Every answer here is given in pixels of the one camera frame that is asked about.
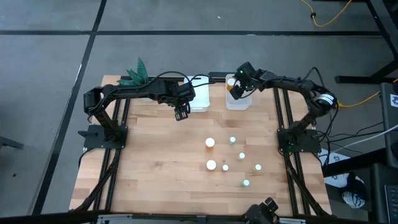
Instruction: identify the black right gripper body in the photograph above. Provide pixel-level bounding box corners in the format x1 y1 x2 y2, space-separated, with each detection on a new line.
241 74 266 93

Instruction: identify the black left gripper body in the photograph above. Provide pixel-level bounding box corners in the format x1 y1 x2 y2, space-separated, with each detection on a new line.
161 92 192 109

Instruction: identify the white plastic bin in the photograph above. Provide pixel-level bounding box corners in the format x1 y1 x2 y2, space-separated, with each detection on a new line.
183 75 211 113
225 73 253 111

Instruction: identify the green artificial plant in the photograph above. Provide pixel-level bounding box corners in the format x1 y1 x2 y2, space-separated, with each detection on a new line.
117 57 149 87

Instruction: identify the silver aluminium bar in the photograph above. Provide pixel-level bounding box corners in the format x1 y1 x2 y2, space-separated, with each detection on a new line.
96 213 208 224

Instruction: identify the black computer tower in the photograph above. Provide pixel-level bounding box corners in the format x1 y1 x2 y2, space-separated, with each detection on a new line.
379 82 398 169

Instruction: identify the white and blue bag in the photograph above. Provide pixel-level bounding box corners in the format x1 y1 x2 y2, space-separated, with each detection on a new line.
341 180 368 209

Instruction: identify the black desk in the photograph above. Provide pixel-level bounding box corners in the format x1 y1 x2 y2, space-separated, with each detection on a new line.
323 147 398 224

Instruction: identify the dark chair foot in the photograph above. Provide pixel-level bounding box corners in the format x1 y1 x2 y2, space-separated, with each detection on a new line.
0 135 25 150

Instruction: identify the black keyboard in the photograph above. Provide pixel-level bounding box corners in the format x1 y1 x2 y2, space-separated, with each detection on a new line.
384 185 398 224

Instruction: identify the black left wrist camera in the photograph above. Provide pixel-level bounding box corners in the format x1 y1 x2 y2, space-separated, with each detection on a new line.
177 81 197 100

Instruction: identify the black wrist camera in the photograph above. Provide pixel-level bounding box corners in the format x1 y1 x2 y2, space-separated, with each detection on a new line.
177 81 197 100
236 61 256 82

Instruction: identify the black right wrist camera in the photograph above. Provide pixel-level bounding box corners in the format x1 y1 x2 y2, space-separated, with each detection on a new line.
236 61 256 82

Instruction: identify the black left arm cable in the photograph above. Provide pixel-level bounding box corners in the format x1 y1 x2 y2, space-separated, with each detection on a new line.
146 70 218 90

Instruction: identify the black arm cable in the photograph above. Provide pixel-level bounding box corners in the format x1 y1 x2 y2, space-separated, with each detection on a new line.
146 70 218 90
303 66 327 82

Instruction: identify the black aluminium table frame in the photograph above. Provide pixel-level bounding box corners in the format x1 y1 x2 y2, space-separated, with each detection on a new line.
70 72 333 224

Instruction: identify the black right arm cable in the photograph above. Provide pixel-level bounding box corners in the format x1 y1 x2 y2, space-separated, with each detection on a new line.
303 66 327 82

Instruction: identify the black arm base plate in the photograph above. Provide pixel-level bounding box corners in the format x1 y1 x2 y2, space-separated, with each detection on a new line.
77 124 129 149
277 128 322 154

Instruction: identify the yellow cable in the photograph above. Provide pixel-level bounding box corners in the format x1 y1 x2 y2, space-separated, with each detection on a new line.
337 79 398 108
300 0 353 28

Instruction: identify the black desk leg frame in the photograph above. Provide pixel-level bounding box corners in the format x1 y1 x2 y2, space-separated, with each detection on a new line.
335 0 398 85

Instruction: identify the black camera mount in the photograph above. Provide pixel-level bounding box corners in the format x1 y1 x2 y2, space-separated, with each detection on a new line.
244 197 280 224

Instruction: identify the white cable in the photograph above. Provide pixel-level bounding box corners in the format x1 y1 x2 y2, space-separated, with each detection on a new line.
323 124 398 154

